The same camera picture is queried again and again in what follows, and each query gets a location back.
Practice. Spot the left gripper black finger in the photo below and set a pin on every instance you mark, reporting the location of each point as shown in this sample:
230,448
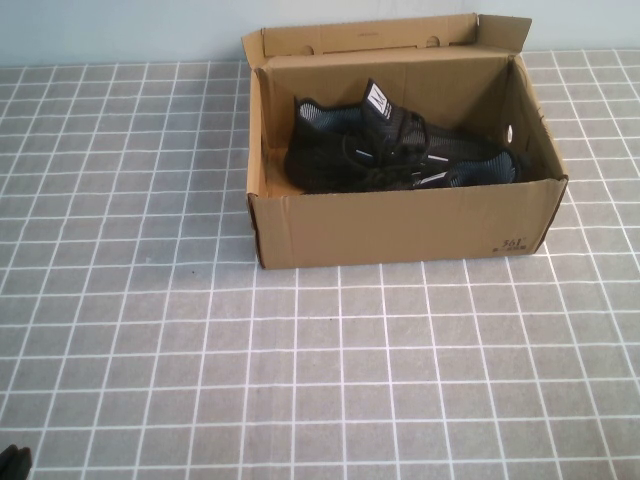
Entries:
7,465
23,465

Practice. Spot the black knit lace-up sneaker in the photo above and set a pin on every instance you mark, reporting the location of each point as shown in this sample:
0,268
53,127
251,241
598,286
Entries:
490,167

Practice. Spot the brown cardboard shoe box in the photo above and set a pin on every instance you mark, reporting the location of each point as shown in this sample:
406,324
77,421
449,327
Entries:
400,235

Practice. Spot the grey white-grid tablecloth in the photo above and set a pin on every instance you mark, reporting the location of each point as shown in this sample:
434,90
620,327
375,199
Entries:
250,375

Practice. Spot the black sneaker with upright tongue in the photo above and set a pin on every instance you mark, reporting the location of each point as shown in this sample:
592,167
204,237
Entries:
320,150

